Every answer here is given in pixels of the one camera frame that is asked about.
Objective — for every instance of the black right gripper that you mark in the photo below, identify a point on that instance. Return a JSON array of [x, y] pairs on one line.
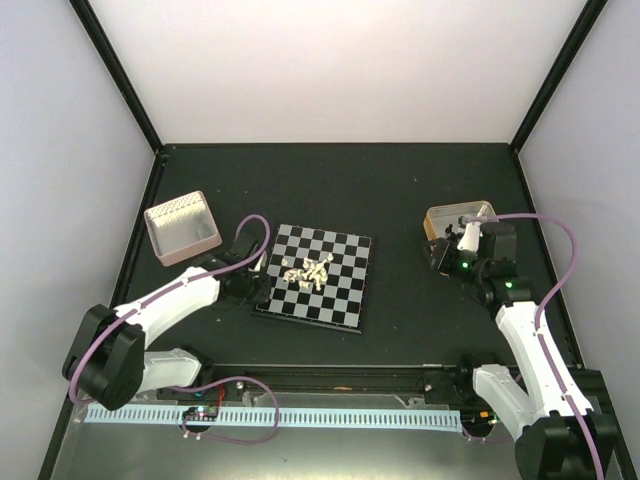
[[440, 259]]

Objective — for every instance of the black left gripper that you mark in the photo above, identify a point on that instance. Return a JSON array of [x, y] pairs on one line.
[[262, 295]]

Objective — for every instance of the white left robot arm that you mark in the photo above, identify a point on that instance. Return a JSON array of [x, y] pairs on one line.
[[110, 360]]

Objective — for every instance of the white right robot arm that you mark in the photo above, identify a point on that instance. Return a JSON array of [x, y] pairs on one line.
[[557, 433]]

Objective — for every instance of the pile of black chess pieces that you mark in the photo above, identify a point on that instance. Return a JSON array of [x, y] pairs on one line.
[[455, 231]]

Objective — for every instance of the pile of white chess pieces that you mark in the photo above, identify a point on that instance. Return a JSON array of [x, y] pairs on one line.
[[313, 275]]

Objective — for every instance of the gold metal tin tray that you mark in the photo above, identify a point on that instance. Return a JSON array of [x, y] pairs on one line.
[[439, 217]]

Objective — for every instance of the black and white chessboard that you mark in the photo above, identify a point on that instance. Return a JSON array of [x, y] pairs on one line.
[[339, 305]]

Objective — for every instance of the pink metal tin box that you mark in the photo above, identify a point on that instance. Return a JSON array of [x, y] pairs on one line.
[[182, 228]]

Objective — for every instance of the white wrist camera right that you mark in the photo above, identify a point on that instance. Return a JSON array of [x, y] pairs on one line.
[[471, 232]]

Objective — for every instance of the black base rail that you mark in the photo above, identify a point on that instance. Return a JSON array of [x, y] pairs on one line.
[[450, 385]]

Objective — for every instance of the light blue slotted cable duct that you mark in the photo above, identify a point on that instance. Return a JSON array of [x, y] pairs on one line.
[[175, 415]]

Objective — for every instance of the black frame post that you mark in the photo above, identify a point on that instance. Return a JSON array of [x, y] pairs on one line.
[[570, 48], [103, 46]]

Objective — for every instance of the black frame post right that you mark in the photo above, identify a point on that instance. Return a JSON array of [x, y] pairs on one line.
[[570, 48]]

